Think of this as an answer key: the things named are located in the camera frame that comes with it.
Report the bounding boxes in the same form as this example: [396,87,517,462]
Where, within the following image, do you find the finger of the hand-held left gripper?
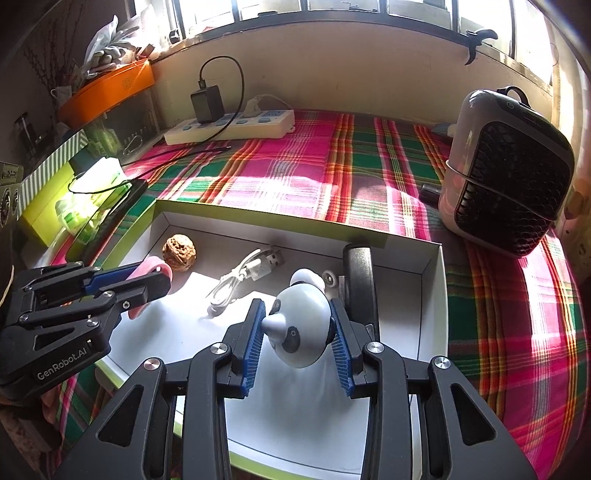
[14,261,145,305]
[23,270,172,340]

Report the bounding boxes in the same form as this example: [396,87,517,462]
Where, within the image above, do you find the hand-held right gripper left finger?
[53,298,267,480]

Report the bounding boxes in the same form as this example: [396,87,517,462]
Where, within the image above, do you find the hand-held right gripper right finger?
[327,298,539,480]

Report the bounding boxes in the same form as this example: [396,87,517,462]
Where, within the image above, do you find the pink clip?
[124,258,174,320]

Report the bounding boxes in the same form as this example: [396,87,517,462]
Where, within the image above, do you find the white panda face toy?
[261,282,335,368]

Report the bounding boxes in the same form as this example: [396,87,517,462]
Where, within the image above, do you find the light brown walnut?
[162,234,197,270]

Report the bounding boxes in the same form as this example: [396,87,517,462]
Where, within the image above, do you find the black bike light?
[342,244,382,344]

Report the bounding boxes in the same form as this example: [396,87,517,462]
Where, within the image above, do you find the white mushroom-shaped knob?
[289,269,326,296]

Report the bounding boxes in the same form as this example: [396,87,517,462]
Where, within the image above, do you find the white usb cable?
[205,248,286,319]

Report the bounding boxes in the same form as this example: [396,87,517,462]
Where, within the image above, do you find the green white cardboard box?
[95,198,446,480]

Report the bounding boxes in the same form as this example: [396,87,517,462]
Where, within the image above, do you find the black smartphone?
[67,180,148,259]

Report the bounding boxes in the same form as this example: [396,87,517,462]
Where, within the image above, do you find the yellow-green box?
[18,161,93,247]

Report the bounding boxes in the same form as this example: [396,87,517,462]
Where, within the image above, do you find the clear plastic bag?
[81,14,153,77]
[55,157,127,236]

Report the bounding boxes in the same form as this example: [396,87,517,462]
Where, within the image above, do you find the green striped box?
[16,129,88,217]

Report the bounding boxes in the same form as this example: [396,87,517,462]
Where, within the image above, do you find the clear glass tank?
[85,88,162,160]

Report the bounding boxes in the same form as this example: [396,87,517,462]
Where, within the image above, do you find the glass jar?
[13,113,47,155]

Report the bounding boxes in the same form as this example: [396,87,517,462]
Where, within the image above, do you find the plaid bed sheet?
[41,108,585,480]

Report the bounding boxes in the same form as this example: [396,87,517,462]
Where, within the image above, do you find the orange box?
[58,60,155,127]

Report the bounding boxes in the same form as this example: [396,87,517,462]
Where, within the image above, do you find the black charger adapter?
[191,88,225,124]

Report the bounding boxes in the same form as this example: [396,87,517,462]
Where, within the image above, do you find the white power strip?
[165,108,296,146]

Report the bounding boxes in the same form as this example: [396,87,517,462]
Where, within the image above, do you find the white power plug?
[244,93,293,118]

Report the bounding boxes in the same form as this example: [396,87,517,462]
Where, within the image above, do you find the dried branches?
[21,44,75,93]

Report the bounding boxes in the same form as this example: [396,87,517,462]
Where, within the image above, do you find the grey black mini fan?
[436,85,575,258]

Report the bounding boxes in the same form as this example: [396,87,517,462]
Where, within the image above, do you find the black window hook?
[464,28,498,65]

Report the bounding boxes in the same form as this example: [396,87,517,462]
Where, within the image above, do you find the black charger cable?
[67,56,245,195]

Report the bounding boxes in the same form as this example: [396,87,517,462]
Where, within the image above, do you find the window with black frame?
[134,0,555,61]

